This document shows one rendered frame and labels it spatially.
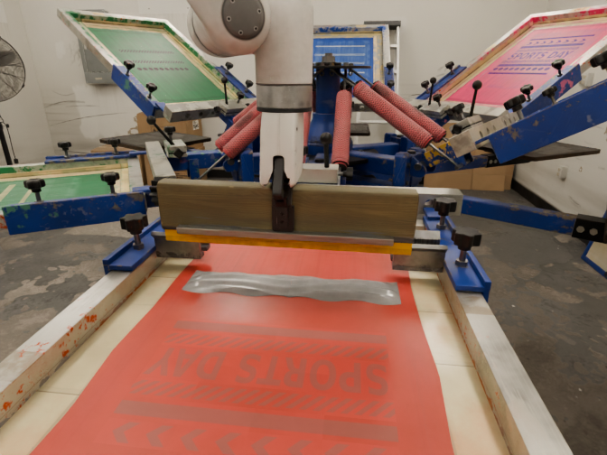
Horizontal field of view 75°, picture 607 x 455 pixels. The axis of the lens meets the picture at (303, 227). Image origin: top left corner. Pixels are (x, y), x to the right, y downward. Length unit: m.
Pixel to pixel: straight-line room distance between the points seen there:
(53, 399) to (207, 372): 0.17
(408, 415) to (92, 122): 5.57
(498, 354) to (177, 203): 0.47
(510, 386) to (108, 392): 0.44
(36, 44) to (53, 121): 0.90
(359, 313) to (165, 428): 0.30
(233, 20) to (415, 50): 4.41
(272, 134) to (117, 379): 0.35
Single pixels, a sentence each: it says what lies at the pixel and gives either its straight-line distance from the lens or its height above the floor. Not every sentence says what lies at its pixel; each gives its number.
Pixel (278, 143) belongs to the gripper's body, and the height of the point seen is 1.21.
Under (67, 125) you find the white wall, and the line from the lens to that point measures 6.03.
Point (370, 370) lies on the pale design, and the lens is 0.52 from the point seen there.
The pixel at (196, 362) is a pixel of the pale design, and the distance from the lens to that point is 0.54.
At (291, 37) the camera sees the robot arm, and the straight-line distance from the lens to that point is 0.52.
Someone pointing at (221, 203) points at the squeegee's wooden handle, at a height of 1.11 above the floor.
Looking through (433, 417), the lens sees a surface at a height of 0.96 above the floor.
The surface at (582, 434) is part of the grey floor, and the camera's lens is 2.01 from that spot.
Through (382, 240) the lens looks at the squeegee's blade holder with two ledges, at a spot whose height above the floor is 1.07.
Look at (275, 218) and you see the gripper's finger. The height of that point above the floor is 1.10.
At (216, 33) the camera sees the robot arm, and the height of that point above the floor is 1.33.
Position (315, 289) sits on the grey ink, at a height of 0.96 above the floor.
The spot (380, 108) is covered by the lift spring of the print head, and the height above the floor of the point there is 1.18.
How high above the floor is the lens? 1.30
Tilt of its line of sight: 22 degrees down
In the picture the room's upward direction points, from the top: straight up
